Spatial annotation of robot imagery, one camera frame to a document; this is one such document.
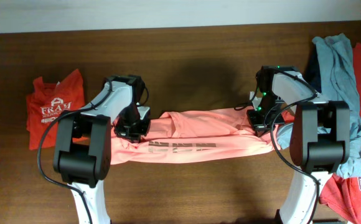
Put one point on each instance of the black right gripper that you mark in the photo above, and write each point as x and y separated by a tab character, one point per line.
259	126

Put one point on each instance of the salmon pink t-shirt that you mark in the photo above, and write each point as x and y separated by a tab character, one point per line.
199	136

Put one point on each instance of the navy blue garment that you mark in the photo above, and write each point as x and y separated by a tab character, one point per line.
312	72

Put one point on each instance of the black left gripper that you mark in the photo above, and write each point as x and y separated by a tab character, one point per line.
134	137

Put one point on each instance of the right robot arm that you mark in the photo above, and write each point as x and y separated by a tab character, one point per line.
319	143

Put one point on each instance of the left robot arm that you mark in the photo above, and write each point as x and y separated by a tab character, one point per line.
83	145

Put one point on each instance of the folded red t-shirt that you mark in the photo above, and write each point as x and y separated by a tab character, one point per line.
49	100

